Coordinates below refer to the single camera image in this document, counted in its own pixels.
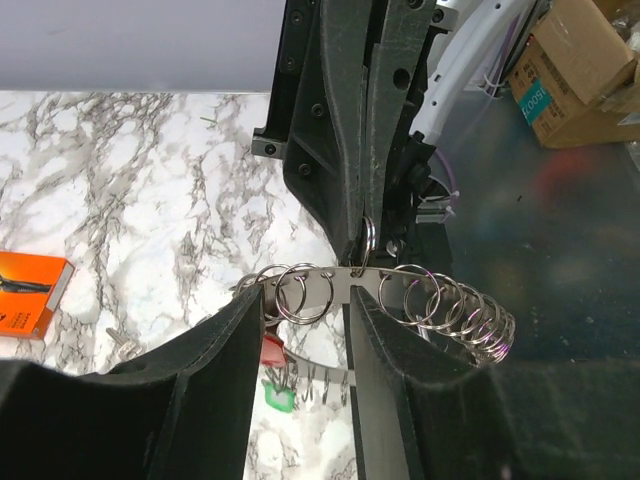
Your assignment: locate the orange Gillette razor box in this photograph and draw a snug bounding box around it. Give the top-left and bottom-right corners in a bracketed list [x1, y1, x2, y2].
[0, 251, 75, 340]

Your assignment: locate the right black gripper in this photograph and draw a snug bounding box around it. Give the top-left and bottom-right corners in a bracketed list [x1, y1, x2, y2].
[252, 1, 450, 264]

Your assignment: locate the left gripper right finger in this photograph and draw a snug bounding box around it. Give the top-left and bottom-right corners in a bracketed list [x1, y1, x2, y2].
[350, 287, 639, 479]

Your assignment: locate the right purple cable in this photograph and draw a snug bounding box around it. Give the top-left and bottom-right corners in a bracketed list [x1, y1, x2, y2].
[434, 149, 459, 216]

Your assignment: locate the red key tag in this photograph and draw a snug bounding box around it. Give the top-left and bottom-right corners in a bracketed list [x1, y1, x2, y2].
[260, 334, 287, 368]

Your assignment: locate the green key tag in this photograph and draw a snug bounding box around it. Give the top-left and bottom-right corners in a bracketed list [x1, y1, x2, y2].
[262, 381, 296, 413]

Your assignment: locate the cardboard boxes stack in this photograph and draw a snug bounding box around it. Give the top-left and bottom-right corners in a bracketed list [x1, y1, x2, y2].
[508, 0, 639, 149]

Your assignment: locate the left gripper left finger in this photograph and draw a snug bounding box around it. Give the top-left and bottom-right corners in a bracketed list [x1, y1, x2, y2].
[1, 287, 264, 479]

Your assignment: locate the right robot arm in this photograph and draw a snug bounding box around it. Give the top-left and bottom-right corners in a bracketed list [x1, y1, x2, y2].
[251, 1, 530, 266]

